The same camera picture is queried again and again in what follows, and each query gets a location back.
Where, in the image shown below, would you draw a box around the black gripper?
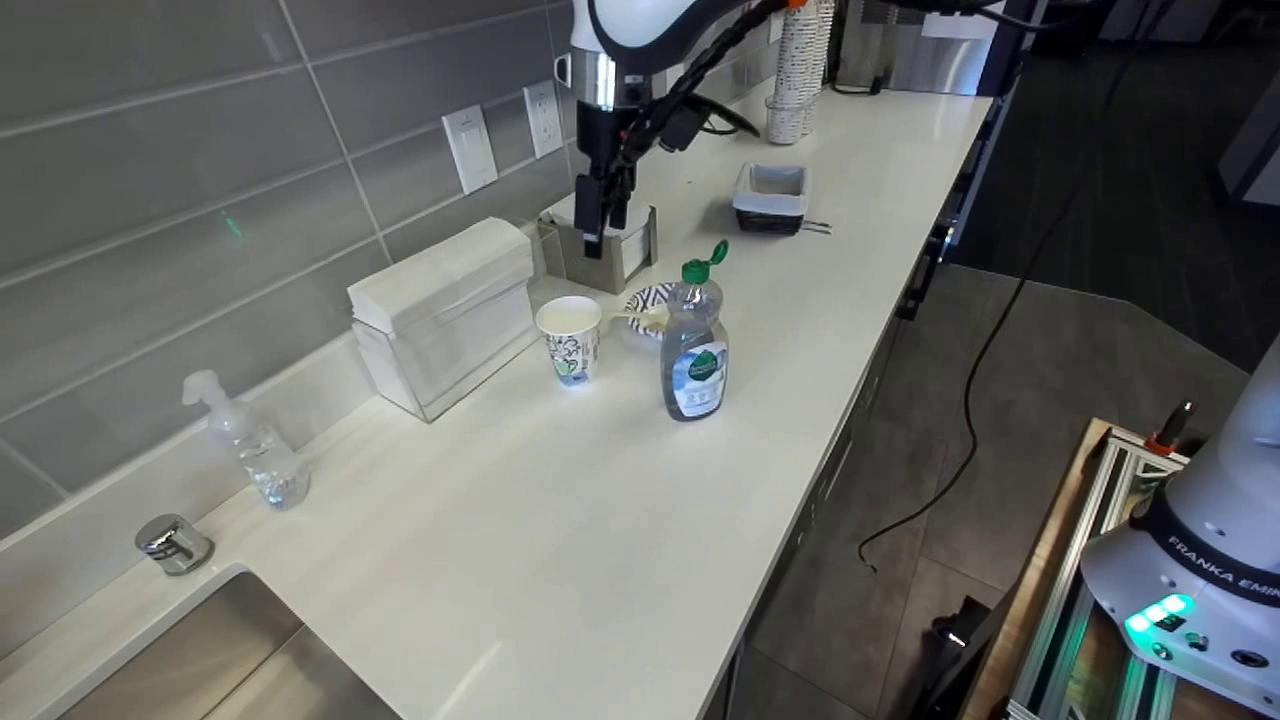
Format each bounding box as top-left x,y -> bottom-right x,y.
574,103 -> 631,259

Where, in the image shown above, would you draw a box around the patterned paper cup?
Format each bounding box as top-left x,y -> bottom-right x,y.
535,295 -> 603,387

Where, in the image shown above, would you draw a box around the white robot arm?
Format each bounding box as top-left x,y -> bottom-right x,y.
563,0 -> 809,259

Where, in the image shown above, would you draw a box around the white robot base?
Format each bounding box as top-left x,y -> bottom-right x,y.
1078,341 -> 1280,720

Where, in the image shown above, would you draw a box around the grey napkin holder box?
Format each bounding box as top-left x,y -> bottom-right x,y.
535,196 -> 654,295

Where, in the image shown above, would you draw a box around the small patterned plate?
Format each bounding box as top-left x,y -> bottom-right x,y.
624,281 -> 676,347

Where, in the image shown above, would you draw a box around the clear dish soap bottle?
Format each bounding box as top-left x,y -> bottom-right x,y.
661,241 -> 728,419

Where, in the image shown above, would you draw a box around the dark tray with white liner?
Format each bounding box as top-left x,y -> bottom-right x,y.
732,166 -> 809,237

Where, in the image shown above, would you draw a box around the clear paper towel dispenser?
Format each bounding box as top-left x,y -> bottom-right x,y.
346,215 -> 535,423

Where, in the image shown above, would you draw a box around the clear spray bottle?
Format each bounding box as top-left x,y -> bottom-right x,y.
184,370 -> 310,513

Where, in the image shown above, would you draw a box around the chrome counter soap fitting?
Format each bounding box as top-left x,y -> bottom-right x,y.
136,513 -> 217,577

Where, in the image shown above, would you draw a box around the stainless steel sink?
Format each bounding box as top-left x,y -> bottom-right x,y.
61,572 -> 401,720

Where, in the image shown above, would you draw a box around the white wall outlet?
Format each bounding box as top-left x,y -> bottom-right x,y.
524,85 -> 563,158
443,103 -> 495,193

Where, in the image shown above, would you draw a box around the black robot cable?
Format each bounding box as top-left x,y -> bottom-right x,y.
853,36 -> 1163,577

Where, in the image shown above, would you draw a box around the wooden aluminium frame cart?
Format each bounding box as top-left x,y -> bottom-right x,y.
961,419 -> 1201,720

